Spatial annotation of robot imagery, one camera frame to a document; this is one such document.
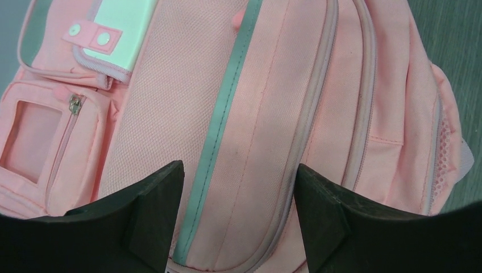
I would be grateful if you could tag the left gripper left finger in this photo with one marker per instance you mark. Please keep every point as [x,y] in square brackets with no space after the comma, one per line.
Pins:
[127,231]

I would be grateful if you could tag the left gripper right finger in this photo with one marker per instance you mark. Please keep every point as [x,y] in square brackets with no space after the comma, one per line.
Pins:
[343,231]

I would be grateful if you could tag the pink student backpack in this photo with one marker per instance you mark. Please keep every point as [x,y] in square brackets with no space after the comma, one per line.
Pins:
[243,93]

